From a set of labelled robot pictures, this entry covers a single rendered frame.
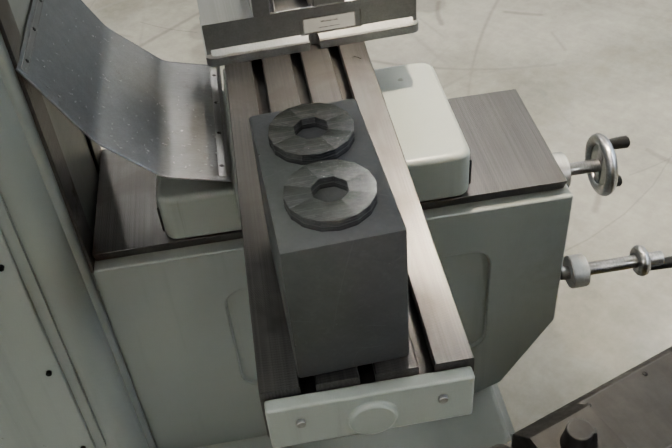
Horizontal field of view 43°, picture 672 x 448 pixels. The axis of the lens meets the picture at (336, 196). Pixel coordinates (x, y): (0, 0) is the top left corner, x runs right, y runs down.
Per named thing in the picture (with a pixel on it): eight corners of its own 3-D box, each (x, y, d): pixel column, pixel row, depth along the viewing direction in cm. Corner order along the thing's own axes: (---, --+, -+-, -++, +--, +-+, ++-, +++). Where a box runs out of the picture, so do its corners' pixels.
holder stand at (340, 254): (364, 219, 106) (355, 86, 93) (410, 356, 90) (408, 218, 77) (268, 237, 105) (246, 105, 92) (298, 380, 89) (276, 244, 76)
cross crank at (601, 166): (606, 165, 166) (615, 116, 158) (631, 205, 157) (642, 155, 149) (527, 178, 164) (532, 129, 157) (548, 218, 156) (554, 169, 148)
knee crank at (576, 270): (666, 254, 159) (672, 231, 155) (680, 277, 155) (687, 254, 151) (552, 273, 158) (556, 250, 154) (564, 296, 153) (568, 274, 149)
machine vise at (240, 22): (396, -11, 150) (395, -70, 143) (420, 31, 139) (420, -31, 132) (199, 22, 146) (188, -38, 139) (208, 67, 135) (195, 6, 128)
